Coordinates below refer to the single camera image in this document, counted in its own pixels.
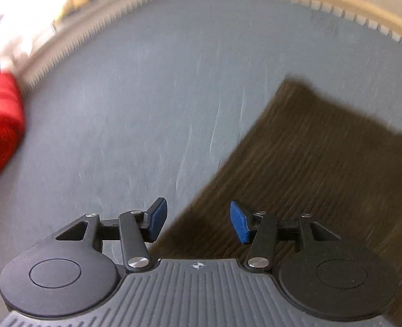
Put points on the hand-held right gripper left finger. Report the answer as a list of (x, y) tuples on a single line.
[(158, 216)]

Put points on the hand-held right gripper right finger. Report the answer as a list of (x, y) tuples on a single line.
[(240, 223)]

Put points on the red folded blanket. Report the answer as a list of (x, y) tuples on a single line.
[(0, 126)]

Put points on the white plush toy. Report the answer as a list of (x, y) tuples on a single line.
[(17, 51)]

